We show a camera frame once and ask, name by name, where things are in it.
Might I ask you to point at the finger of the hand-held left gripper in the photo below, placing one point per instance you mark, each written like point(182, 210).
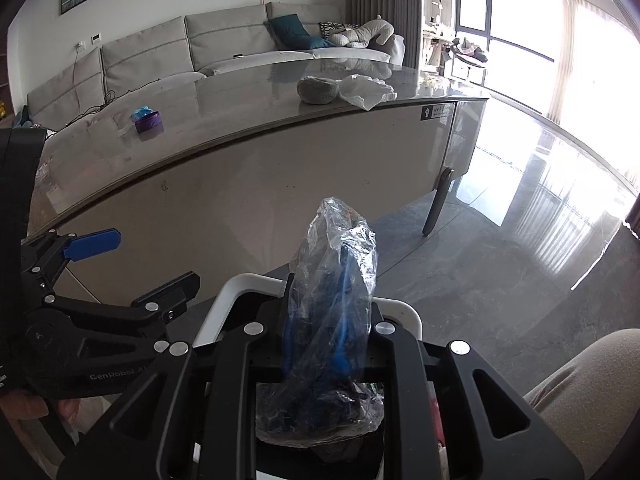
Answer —
point(95, 241)
point(165, 294)

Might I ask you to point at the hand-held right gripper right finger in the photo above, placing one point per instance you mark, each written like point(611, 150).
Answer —
point(400, 360)

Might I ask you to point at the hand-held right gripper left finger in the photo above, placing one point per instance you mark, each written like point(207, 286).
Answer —
point(235, 360)

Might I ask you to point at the white trash bin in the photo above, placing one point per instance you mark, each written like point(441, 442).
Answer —
point(227, 295)

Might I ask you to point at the clear plastic bag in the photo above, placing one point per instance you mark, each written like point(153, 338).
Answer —
point(330, 270)

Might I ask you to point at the person's left hand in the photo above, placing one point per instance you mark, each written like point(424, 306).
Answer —
point(25, 406)

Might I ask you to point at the purple round container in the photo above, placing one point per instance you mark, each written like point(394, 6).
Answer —
point(149, 124)

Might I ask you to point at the grey coffee table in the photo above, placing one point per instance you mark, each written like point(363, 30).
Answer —
point(250, 195)

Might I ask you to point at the small blue wrapper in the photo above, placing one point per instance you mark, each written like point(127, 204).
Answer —
point(142, 111)

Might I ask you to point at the blue cloth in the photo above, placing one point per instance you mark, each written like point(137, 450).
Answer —
point(22, 117)

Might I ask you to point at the person's leg in beige trousers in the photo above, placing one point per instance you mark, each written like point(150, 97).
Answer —
point(590, 400)

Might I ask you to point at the grey fabric sofa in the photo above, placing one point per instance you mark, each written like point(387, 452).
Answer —
point(220, 40)

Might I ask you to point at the grey stone-like lump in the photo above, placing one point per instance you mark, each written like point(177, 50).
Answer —
point(316, 90)

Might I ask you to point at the white mesh pouch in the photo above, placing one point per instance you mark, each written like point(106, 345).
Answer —
point(367, 87)

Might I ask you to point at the teal pillow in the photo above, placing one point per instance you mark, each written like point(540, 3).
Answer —
point(292, 30)

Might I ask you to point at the black and white floral pillow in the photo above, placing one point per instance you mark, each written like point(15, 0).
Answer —
point(334, 27)

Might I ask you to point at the grey plush toy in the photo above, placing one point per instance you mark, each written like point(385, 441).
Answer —
point(365, 32)

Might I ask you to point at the white sheer curtain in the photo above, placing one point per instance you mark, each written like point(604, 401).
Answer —
point(590, 60)

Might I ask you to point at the dark framed window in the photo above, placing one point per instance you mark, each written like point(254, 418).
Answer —
point(480, 10)

